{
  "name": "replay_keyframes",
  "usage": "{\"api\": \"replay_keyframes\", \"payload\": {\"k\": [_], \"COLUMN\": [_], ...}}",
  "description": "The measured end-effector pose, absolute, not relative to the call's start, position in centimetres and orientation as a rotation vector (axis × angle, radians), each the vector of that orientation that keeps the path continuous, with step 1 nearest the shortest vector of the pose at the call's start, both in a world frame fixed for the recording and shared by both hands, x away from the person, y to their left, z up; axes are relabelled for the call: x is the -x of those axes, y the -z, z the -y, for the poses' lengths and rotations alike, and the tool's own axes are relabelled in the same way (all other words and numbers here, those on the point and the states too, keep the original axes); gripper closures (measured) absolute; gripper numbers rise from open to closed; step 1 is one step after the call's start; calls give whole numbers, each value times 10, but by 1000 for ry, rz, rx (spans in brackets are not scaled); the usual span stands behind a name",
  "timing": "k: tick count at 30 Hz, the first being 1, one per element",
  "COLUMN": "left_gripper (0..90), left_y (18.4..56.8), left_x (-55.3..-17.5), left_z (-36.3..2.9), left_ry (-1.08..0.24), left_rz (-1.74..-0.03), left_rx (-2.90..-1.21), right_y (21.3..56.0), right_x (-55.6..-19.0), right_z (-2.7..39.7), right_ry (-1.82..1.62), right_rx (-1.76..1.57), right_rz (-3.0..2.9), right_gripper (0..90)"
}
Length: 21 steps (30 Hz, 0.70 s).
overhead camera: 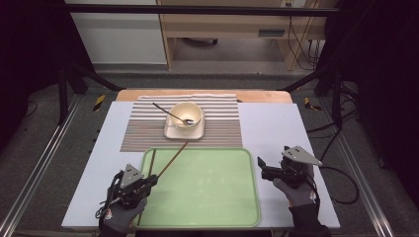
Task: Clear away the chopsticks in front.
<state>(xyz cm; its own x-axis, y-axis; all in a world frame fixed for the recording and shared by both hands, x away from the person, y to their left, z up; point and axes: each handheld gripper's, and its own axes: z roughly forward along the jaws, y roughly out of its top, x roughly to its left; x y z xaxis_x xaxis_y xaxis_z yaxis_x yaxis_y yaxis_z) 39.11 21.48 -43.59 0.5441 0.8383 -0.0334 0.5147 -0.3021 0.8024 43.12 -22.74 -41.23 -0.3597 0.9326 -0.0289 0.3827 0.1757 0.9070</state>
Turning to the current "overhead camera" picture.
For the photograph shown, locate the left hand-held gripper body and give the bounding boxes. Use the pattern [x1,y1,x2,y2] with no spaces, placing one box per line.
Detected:
[113,163,153,210]

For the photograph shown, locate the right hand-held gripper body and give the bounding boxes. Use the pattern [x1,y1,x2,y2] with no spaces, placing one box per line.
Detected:
[261,145,324,190]

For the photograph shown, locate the brown wooden chopstick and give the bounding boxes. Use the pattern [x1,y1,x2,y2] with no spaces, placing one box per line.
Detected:
[136,148,157,227]
[156,141,191,179]

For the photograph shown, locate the light green plastic tray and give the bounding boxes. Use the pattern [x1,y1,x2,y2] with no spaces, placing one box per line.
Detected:
[132,147,261,229]

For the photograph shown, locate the long metal spoon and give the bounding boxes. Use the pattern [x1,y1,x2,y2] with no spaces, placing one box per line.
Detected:
[152,102,196,126]

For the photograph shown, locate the cream bowl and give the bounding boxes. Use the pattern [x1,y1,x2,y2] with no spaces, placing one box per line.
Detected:
[169,102,204,128]

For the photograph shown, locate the person's right hand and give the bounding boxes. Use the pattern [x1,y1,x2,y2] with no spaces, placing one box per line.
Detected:
[272,164,318,207]

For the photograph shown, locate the person's left hand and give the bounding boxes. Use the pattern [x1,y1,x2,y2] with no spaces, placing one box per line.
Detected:
[101,197,148,235]

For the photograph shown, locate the white table board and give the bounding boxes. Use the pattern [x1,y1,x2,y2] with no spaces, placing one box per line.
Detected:
[61,101,341,230]

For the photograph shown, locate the brown white striped placemat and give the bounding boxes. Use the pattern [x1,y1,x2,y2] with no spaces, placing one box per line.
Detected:
[120,93,244,153]

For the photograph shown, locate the cream square plate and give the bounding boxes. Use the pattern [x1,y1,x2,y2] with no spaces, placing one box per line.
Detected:
[163,108,206,140]

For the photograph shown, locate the light wooden table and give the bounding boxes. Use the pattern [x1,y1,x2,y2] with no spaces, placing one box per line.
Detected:
[116,88,293,104]

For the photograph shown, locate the black curtain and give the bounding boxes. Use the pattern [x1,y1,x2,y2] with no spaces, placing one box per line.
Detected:
[0,0,98,152]
[320,0,419,198]

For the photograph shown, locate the light wooden desk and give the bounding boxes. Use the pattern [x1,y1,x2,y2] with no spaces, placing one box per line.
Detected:
[157,0,340,72]

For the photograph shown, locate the white cabinet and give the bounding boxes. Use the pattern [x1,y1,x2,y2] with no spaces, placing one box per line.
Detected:
[64,0,168,65]

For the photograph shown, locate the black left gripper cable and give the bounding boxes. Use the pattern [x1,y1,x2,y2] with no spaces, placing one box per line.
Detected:
[94,170,126,221]

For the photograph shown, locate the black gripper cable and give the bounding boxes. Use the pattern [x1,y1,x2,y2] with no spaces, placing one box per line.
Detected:
[94,170,126,221]
[305,165,361,211]

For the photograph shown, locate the black floor cable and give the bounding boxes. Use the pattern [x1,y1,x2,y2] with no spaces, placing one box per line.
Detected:
[305,110,360,139]
[318,126,344,163]
[19,99,40,120]

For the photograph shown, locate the aluminium floor rail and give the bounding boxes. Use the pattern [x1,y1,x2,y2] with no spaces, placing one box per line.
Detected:
[319,98,396,237]
[0,94,84,237]

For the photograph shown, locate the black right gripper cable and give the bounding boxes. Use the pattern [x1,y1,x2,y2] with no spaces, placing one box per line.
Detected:
[305,165,361,211]

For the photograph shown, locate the black metal frame leg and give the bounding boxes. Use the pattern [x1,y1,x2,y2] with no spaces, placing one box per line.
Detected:
[279,63,344,130]
[56,59,124,126]

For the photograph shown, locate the black hanging desk cables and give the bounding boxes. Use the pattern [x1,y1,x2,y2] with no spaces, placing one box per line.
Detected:
[287,15,323,72]

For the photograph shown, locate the teal drawer handle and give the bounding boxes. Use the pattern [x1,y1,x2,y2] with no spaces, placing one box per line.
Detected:
[257,29,287,38]

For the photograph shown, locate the black metal frame crossbar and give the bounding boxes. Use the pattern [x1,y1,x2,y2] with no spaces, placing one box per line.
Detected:
[63,3,341,18]

